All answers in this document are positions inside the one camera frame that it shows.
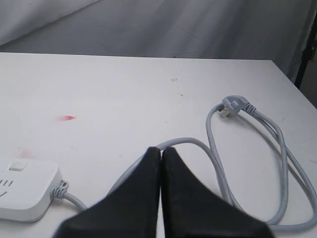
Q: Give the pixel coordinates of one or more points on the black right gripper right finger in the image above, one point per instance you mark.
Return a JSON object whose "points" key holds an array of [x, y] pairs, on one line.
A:
{"points": [[191, 210]]}

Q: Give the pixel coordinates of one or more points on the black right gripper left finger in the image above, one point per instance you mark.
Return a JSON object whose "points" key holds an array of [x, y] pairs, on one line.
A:
{"points": [[131, 211]]}

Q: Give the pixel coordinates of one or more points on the white five-outlet power strip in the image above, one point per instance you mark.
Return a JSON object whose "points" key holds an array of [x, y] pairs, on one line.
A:
{"points": [[25, 188]]}

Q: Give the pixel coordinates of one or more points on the grey power plug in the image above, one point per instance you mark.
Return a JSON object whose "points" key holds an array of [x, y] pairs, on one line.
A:
{"points": [[232, 104]]}

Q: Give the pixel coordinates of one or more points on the grey backdrop cloth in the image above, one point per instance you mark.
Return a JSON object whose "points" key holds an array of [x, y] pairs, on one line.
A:
{"points": [[275, 30]]}

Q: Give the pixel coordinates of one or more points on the black stand pole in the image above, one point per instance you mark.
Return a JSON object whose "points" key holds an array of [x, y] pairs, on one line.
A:
{"points": [[307, 53]]}

